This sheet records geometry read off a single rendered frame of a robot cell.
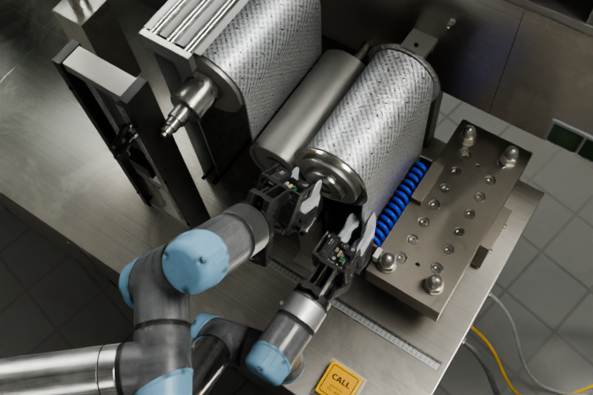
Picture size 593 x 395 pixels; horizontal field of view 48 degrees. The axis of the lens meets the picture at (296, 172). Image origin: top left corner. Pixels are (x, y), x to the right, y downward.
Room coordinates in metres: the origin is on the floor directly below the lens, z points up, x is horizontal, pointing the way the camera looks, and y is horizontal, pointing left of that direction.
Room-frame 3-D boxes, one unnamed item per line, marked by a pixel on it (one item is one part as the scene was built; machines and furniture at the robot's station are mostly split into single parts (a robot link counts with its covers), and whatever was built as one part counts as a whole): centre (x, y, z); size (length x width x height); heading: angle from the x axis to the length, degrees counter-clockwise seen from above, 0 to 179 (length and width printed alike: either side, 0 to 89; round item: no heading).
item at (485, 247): (0.46, -0.38, 0.96); 0.10 x 0.03 x 0.11; 139
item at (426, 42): (0.73, -0.25, 1.28); 0.06 x 0.05 x 0.02; 139
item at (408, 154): (0.57, -0.19, 1.11); 0.23 x 0.01 x 0.18; 139
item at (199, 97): (0.66, 0.15, 1.33); 0.06 x 0.06 x 0.06; 49
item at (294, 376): (0.28, 0.09, 1.01); 0.11 x 0.08 x 0.11; 64
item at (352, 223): (0.48, -0.09, 1.11); 0.09 x 0.03 x 0.06; 140
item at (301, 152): (0.51, -0.06, 1.25); 0.15 x 0.01 x 0.15; 49
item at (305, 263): (0.50, 0.00, 1.05); 0.06 x 0.05 x 0.31; 139
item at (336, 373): (0.23, -0.02, 0.91); 0.07 x 0.07 x 0.02; 49
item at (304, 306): (0.33, 0.03, 1.11); 0.08 x 0.05 x 0.08; 49
